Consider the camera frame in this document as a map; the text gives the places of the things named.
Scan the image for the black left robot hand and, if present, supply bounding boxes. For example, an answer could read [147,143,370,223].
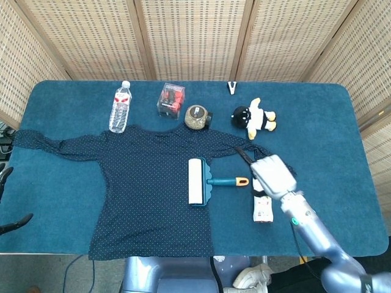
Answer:
[0,166,34,236]

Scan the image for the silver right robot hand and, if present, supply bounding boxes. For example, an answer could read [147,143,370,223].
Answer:
[234,146,298,201]

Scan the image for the teal lint roller orange tip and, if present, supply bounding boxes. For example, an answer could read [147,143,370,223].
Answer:
[187,157,250,208]

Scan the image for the white drink bottle yellow cap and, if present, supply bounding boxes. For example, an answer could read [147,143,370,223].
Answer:
[251,178,274,224]

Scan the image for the blue carpet table cover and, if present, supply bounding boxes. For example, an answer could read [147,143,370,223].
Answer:
[0,79,390,257]

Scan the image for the black white penguin plush toy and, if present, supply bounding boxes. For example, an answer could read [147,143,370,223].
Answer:
[230,97,278,140]

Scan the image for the round glass jar brown contents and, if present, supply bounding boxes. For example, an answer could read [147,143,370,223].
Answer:
[184,104,214,131]

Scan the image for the white shoe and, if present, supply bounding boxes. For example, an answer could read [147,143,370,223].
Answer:
[232,264,272,289]

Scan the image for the navy dotted long-sleeve shirt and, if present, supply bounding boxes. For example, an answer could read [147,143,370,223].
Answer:
[13,123,297,261]

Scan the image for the clear box with red items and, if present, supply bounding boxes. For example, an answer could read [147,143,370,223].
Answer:
[156,82,186,119]

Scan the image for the silver-blue robot torso base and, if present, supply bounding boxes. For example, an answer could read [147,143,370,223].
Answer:
[120,255,252,293]

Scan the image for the clear water bottle red label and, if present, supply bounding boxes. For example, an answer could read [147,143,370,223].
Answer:
[109,80,133,134]

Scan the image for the woven bamboo folding screen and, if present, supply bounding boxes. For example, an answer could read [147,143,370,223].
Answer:
[0,0,391,236]

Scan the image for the blue floor cable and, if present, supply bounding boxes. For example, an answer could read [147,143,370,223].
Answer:
[62,255,96,293]

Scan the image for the dark cable clutter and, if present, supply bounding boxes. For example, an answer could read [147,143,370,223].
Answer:
[0,121,16,161]

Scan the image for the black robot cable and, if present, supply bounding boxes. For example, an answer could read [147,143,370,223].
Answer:
[209,256,223,293]

